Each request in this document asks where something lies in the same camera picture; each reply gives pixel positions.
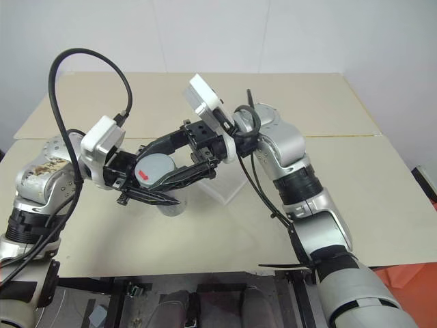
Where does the clear plastic box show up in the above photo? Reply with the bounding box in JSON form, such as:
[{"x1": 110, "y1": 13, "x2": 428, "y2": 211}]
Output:
[{"x1": 196, "y1": 159, "x2": 249, "y2": 205}]

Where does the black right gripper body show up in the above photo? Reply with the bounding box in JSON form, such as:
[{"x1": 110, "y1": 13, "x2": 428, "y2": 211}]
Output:
[{"x1": 180, "y1": 119, "x2": 228, "y2": 165}]

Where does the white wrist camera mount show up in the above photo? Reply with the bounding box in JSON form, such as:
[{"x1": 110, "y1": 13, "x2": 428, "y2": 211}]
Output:
[
  {"x1": 80, "y1": 115, "x2": 126, "y2": 163},
  {"x1": 184, "y1": 73, "x2": 237, "y2": 164}
]

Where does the dark grey box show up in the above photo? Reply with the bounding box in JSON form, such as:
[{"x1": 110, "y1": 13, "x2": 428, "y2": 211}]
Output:
[{"x1": 411, "y1": 165, "x2": 437, "y2": 206}]

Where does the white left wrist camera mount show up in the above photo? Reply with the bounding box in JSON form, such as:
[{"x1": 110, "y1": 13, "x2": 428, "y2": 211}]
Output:
[{"x1": 80, "y1": 115, "x2": 126, "y2": 163}]

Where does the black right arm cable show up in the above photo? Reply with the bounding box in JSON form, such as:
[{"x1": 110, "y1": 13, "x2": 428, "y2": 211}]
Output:
[{"x1": 234, "y1": 104, "x2": 298, "y2": 230}]

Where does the small grey block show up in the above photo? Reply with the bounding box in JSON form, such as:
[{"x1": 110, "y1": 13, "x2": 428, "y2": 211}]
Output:
[{"x1": 89, "y1": 305, "x2": 110, "y2": 327}]

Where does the grey jar lid red arrow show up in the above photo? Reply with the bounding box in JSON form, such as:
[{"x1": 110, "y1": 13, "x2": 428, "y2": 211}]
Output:
[{"x1": 134, "y1": 154, "x2": 177, "y2": 189}]

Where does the clear plastic jar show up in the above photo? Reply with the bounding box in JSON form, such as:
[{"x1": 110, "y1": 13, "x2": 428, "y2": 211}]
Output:
[{"x1": 150, "y1": 180, "x2": 188, "y2": 218}]

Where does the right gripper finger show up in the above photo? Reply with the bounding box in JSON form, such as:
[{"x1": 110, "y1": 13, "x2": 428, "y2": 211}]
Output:
[
  {"x1": 149, "y1": 158, "x2": 219, "y2": 193},
  {"x1": 135, "y1": 127, "x2": 189, "y2": 169}
]

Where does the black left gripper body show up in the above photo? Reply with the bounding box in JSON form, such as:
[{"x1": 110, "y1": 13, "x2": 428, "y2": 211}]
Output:
[{"x1": 102, "y1": 152, "x2": 139, "y2": 191}]

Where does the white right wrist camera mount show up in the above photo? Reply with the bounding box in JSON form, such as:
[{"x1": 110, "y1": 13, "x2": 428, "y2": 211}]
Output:
[{"x1": 184, "y1": 73, "x2": 237, "y2": 164}]

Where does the long black zip tie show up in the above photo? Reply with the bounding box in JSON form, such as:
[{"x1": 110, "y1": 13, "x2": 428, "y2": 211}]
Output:
[{"x1": 258, "y1": 261, "x2": 315, "y2": 273}]

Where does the small metal bracket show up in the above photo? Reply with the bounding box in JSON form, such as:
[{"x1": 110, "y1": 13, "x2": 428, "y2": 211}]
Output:
[{"x1": 126, "y1": 282, "x2": 153, "y2": 297}]

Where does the orange object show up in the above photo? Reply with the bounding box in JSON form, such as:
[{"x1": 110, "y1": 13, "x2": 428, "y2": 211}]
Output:
[{"x1": 373, "y1": 261, "x2": 437, "y2": 290}]

